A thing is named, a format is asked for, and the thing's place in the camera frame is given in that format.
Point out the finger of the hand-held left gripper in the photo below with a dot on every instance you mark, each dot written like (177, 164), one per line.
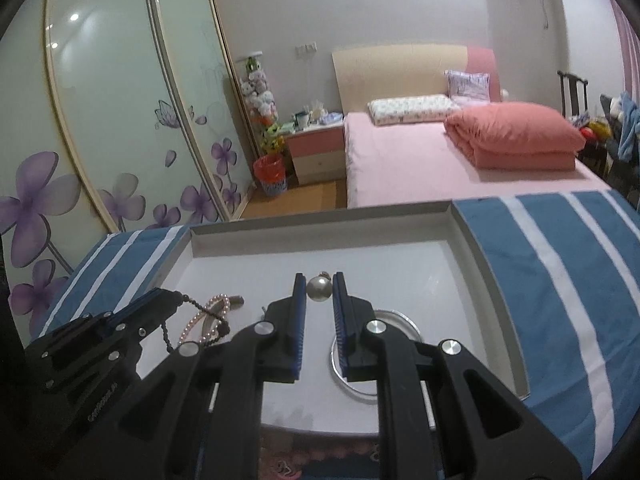
(137, 305)
(155, 315)

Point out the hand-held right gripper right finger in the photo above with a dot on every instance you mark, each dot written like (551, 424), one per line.
(340, 320)

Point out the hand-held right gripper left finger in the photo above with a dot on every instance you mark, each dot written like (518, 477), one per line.
(300, 320)

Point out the pearl earring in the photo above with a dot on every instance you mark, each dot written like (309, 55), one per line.
(317, 290)

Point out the grey shallow cardboard tray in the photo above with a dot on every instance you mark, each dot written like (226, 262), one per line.
(250, 270)

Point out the silver bangle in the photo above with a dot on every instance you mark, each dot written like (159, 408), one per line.
(360, 395)

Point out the red waste basket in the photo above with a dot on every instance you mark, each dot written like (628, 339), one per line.
(269, 175)

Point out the pink bed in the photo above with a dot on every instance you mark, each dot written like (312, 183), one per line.
(400, 170)

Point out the pink and cream nightstand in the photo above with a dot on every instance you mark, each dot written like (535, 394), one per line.
(315, 152)

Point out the blue white striped cloth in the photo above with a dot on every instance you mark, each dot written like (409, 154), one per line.
(525, 310)

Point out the flower print sliding wardrobe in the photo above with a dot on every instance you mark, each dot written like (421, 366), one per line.
(100, 110)

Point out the white mug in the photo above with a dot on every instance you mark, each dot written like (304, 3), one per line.
(301, 119)

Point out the tissue pack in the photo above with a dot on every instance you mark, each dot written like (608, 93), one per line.
(317, 111)

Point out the column of plush toys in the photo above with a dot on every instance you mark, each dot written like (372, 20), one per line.
(260, 105)

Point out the white patterned pillow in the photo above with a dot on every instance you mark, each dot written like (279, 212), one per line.
(410, 109)

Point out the folded pink quilt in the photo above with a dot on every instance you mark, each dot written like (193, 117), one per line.
(510, 130)

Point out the cream and pink headboard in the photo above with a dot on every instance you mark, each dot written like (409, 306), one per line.
(400, 70)

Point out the purple patterned pillow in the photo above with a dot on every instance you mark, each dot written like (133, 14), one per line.
(467, 87)

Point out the dark wooden chair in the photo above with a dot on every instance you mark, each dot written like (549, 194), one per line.
(575, 95)

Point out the blue fleece garment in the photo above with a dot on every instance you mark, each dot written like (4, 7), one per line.
(630, 125)

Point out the pink curtain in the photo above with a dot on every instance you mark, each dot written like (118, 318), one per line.
(627, 35)

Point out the white wall switch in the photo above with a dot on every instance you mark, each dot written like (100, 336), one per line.
(306, 47)

